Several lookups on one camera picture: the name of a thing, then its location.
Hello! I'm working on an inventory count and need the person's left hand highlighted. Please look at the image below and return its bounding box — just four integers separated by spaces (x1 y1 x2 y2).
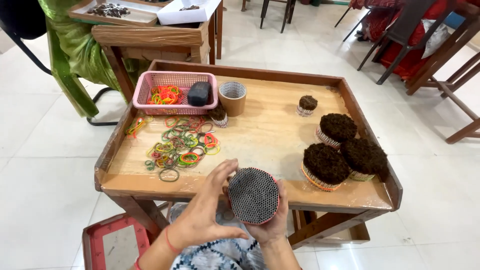
167 158 250 253

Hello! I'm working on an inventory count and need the person's right hand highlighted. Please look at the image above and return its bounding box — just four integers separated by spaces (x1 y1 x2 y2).
244 179 289 245

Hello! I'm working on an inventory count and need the round bundle of paper tubes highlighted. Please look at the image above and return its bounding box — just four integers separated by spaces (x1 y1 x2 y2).
227 167 280 226

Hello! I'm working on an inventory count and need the person's patterned clothing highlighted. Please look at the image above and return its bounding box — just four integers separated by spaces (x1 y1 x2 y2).
168 202 271 270

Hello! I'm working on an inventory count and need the scattered pile of rubber bands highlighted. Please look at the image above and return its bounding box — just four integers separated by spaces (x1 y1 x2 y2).
144 116 221 183

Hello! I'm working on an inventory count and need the large filled bundle orange band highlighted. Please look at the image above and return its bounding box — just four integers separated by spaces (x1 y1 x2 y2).
301 143 352 192

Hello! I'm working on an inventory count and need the wooden tray table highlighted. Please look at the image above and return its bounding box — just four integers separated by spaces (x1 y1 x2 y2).
94 59 404 250

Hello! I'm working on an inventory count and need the red framed stool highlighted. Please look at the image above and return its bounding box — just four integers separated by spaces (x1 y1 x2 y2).
82 212 151 270

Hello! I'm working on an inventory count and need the small filled tube bundle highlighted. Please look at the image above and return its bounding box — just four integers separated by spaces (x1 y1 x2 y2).
208 104 229 129
296 95 319 118

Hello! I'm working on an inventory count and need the small cluster of rubber bands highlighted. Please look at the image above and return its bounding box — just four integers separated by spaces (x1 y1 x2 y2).
125 116 154 140

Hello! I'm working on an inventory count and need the large filled tube bundle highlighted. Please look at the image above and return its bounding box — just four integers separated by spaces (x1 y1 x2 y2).
340 138 389 182
315 113 358 150

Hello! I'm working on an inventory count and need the brown cardboard roll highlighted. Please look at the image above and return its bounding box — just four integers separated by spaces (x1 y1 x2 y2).
218 81 248 118

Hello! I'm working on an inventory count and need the black block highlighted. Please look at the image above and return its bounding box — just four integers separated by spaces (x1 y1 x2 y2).
187 81 212 107

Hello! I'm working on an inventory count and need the heap of bright rubber bands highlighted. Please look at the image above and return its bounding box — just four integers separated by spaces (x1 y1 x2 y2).
147 85 184 106

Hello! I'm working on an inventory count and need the pink plastic basket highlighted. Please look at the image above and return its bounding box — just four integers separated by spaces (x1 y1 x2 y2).
132 71 219 116

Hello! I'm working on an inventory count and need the wooden table wrapped in tape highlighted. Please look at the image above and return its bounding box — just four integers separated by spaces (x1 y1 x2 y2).
91 0 224 104

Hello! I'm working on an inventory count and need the white cardboard box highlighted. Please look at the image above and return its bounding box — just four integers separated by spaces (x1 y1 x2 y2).
156 0 223 26

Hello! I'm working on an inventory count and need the wooden tray with brown pieces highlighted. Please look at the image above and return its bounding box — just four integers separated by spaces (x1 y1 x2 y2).
68 0 167 27

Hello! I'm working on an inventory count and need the dark wooden chair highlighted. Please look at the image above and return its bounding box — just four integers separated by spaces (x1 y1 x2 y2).
356 0 474 86

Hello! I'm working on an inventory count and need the black metal chair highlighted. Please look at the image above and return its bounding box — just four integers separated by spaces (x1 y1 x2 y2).
0 0 120 127

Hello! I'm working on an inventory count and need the red thread bracelet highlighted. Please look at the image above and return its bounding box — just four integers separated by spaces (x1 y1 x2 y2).
164 225 183 256

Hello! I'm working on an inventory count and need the brown wooden furniture frame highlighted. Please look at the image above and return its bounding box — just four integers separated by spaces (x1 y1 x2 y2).
406 15 480 145

